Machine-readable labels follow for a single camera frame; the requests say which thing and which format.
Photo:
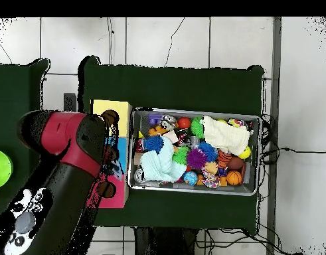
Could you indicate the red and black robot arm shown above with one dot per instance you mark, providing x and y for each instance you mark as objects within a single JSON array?
[{"x": 62, "y": 159}]

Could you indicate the clear mesh bin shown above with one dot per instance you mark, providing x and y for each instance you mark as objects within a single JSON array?
[{"x": 168, "y": 189}]

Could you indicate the wooden box with three holes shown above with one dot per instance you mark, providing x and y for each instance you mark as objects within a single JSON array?
[{"x": 123, "y": 109}]

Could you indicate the blue spiky ball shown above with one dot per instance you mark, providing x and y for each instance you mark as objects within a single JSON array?
[
  {"x": 209, "y": 151},
  {"x": 153, "y": 144}
]

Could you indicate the crushed silver can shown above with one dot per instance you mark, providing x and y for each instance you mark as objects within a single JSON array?
[{"x": 168, "y": 122}]

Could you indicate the mint green cloth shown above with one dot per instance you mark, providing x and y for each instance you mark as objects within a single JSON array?
[{"x": 160, "y": 162}]

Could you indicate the green spiky ball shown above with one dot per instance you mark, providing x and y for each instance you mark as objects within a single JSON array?
[
  {"x": 180, "y": 155},
  {"x": 196, "y": 127}
]

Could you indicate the orange red ball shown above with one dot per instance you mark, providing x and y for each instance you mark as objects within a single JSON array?
[{"x": 184, "y": 122}]

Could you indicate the purple spiky ball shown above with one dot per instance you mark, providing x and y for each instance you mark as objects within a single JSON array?
[{"x": 196, "y": 158}]

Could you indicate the dark green table cloth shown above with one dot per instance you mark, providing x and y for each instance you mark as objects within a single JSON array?
[
  {"x": 14, "y": 90},
  {"x": 173, "y": 85}
]

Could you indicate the cream yellow cloth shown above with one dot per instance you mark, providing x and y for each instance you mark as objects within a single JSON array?
[{"x": 226, "y": 135}]

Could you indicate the tiger striped toy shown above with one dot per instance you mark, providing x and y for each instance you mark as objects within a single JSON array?
[{"x": 224, "y": 158}]

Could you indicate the orange mini basketball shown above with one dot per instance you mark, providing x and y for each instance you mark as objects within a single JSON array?
[{"x": 234, "y": 178}]

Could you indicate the bright green bowl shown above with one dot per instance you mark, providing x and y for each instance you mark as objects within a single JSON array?
[{"x": 0, "y": 169}]

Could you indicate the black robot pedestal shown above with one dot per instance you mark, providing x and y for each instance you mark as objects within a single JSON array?
[{"x": 162, "y": 244}]

